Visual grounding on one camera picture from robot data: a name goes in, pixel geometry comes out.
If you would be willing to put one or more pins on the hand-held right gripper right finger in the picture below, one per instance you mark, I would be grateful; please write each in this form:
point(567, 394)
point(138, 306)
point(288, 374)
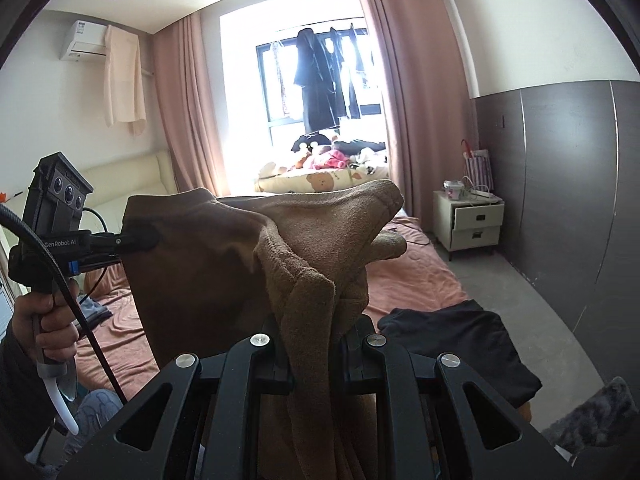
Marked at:
point(357, 360)

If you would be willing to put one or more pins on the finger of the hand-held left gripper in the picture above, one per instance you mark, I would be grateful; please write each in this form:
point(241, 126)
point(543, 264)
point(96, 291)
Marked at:
point(135, 240)
point(100, 261)

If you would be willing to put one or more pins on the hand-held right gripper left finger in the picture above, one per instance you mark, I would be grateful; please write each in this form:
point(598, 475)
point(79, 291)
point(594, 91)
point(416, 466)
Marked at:
point(270, 360)

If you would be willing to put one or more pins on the brown printed t-shirt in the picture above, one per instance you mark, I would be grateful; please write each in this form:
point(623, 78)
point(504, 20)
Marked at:
point(210, 270)

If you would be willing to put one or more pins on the stack of grey clothes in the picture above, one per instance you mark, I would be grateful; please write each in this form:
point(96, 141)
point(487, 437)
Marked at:
point(95, 312)

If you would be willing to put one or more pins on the dark clothes hanging at window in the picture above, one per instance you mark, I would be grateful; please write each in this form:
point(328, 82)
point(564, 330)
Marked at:
point(270, 85)

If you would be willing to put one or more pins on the person's left hand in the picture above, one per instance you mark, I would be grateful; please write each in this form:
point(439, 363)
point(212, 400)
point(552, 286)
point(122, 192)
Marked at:
point(55, 330)

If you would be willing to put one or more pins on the cream padded headboard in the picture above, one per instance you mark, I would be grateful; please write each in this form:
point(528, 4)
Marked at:
point(130, 175)

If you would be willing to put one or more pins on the black garment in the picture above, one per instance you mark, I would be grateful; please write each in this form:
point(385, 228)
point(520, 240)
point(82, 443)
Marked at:
point(450, 345)

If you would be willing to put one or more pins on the pink-brown fleece blanket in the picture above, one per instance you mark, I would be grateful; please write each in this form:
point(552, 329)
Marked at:
point(415, 280)

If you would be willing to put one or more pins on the beige hanging towel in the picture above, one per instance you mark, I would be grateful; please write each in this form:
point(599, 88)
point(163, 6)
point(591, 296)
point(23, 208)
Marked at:
point(122, 80)

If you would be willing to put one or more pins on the person's grey trousers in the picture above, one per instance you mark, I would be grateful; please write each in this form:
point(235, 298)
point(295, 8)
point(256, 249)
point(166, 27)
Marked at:
point(95, 410)

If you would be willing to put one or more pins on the white air conditioner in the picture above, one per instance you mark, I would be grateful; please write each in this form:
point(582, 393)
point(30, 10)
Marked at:
point(82, 40)

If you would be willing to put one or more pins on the cream bear print pillow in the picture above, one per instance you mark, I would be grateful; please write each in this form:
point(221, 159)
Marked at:
point(310, 182)

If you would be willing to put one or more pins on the white nightstand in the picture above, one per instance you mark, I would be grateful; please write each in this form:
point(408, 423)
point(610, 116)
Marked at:
point(475, 220)

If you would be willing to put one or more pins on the black white plush toy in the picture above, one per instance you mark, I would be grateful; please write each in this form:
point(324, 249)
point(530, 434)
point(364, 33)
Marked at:
point(302, 144)

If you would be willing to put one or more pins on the pink plush toy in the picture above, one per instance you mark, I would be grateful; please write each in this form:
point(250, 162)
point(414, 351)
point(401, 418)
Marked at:
point(330, 159)

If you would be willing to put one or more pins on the pink striped bag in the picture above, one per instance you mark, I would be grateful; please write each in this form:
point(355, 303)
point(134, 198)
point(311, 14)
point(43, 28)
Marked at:
point(480, 170)

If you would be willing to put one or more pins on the black hanging coat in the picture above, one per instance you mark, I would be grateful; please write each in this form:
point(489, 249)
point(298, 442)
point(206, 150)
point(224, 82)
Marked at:
point(315, 90)

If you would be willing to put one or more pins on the grey fluffy rug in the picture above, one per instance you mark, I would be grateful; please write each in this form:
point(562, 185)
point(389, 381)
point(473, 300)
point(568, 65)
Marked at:
point(600, 420)

